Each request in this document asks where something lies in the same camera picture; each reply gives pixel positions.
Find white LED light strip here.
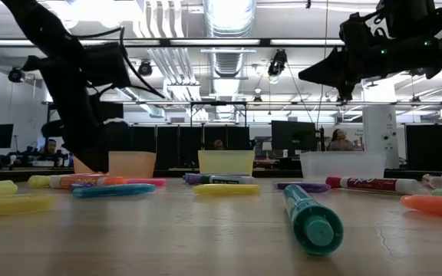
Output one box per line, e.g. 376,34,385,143
169,38,261,47
78,38,161,47
269,38,345,47
0,39,44,47

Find pink highlighter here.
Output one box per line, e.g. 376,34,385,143
125,178,167,188

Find purple translucent highlighter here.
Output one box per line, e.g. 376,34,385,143
274,181,332,194

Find black table frame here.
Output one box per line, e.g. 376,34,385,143
0,166,442,184

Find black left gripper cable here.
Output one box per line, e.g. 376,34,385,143
117,25,167,100

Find green Expo marker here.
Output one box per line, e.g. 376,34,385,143
200,174,257,186

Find black ceiling spotlight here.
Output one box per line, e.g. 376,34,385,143
7,67,26,84
137,60,154,77

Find teal thick marker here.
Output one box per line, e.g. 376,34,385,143
282,184,345,257

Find black overhead frame bar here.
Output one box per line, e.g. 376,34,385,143
0,37,345,49

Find black partition panel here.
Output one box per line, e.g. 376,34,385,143
107,124,251,170
404,123,442,173

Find white pillar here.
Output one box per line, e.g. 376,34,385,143
361,104,401,170

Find clear plastic bin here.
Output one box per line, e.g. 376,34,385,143
299,150,388,179

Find silver ventilation duct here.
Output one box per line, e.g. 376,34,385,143
201,0,257,77

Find yellow plastic bin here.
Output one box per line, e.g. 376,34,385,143
197,149,256,176

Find blue translucent highlighter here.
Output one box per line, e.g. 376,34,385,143
71,182,157,199

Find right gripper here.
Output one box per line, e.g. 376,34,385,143
298,13,442,101

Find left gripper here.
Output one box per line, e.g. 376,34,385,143
21,48,124,173

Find orange translucent highlighter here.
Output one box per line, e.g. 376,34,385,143
400,194,442,221

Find red Expo marker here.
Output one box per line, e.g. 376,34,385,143
325,176,421,196

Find black background robot arms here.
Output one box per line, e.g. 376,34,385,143
0,143,72,169

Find orange Expo marker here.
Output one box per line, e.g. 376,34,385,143
49,173,127,189

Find orange plastic bin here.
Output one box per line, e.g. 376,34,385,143
73,150,157,179

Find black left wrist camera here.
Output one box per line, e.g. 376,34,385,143
84,41,130,88

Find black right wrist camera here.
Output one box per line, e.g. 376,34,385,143
376,0,437,39

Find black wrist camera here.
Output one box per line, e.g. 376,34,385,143
84,41,130,88
376,0,437,39

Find yellow translucent highlighter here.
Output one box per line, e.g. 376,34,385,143
0,193,56,217
193,183,262,196

